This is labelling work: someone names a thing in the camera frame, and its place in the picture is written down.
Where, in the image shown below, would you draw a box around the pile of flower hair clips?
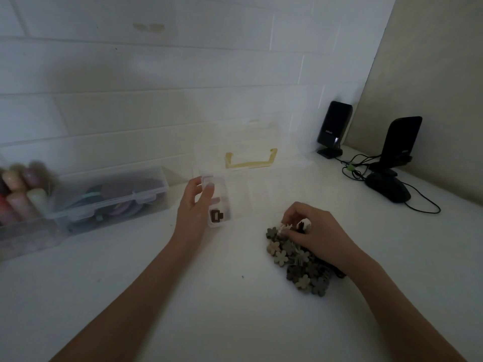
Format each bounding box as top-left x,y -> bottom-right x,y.
265,224 -> 347,297

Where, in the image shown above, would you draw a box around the black mouse cable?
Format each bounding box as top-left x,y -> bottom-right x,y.
407,183 -> 441,214

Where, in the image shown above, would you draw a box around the clear lidded storage box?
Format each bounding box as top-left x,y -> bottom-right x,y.
47,164 -> 171,235

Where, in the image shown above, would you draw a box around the clear case with yellow handle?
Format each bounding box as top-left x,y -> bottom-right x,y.
192,117 -> 315,224

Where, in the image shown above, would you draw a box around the person's right hand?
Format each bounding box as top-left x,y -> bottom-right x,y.
281,201 -> 365,270

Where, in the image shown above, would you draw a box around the black speaker cable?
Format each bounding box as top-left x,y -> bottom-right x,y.
340,154 -> 382,182

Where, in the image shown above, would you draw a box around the person's left forearm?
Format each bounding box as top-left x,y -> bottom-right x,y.
48,234 -> 202,362

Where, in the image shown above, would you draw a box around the coloured hair accessories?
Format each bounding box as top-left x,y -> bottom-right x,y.
73,178 -> 161,227

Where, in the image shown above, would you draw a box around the tall black speaker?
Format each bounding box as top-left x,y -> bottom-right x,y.
369,116 -> 423,177

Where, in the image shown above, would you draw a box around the person's right forearm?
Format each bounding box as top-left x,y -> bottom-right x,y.
340,250 -> 469,362

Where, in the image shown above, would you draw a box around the person's left hand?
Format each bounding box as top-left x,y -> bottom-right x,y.
176,176 -> 222,242

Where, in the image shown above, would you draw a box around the clear open storage bin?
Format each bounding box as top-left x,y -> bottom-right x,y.
0,162 -> 70,261

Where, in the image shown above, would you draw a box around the row of pastel bottles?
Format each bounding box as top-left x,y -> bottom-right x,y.
0,160 -> 57,227

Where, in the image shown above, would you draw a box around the black computer mouse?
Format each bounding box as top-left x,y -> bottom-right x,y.
365,172 -> 411,203

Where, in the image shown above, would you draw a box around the small clear plastic box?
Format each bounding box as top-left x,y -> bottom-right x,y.
201,175 -> 231,228

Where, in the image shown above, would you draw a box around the small black speaker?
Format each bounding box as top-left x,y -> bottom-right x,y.
316,101 -> 353,159

